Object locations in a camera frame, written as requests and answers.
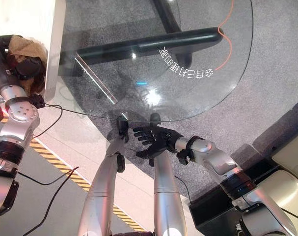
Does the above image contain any dark right robot foot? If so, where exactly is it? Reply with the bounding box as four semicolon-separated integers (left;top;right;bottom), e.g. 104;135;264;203
150;112;162;129

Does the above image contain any thin black floor cable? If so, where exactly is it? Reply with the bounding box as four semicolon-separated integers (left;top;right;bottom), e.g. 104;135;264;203
16;166;80;236
32;103;88;138

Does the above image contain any silver right robot leg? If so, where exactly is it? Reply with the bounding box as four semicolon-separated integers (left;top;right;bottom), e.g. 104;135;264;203
152;147;188;236

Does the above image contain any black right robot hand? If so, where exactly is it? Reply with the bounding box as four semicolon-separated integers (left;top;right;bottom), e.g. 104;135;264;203
133;124;185;168

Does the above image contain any orange cable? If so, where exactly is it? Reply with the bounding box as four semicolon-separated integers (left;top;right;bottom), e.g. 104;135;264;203
216;0;236;72

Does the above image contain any black rectangular basket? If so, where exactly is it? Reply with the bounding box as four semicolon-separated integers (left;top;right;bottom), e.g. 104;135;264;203
188;164;283;234

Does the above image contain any dark left robot foot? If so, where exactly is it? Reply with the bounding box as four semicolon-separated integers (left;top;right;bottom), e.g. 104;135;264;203
116;115;129;144

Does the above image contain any white cabinet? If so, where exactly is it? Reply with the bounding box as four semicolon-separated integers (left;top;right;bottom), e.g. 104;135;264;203
0;0;66;103

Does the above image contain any round glass table black base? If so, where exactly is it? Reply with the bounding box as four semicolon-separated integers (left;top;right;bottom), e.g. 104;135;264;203
57;0;254;123

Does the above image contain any yellow black hazard tape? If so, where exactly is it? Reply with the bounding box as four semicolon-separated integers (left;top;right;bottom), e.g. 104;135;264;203
0;105;146;232

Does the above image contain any brown beige fuzzy cloth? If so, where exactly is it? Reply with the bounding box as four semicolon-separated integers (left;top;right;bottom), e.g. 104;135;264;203
7;35;48;95

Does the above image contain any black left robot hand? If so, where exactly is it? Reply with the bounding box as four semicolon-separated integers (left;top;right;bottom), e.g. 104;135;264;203
0;35;43;91

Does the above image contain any dark robot foot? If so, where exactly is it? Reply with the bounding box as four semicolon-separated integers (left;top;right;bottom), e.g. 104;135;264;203
150;112;162;129
116;115;129;144

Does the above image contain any beige armchair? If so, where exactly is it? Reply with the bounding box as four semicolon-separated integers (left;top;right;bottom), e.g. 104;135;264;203
246;130;298;236

